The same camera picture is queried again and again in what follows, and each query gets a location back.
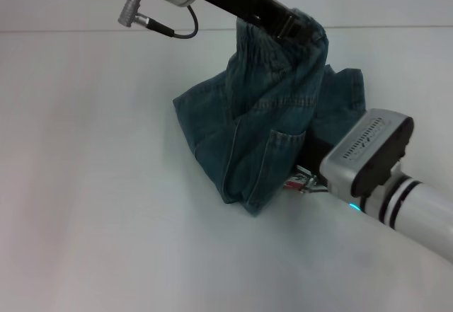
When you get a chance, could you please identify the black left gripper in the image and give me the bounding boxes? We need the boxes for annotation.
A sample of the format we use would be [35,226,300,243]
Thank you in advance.
[198,0,320,42]

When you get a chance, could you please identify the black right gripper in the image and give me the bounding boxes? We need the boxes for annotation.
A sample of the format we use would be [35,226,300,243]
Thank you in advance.
[296,137,336,178]

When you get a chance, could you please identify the left gripper cable with connector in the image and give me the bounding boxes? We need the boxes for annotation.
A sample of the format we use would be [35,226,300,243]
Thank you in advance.
[117,0,200,40]

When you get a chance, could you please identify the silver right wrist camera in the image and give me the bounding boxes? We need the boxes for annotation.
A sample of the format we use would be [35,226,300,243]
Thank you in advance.
[319,108,415,199]

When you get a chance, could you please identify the blue denim shorts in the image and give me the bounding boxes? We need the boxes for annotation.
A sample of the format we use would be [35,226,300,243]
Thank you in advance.
[172,6,367,218]

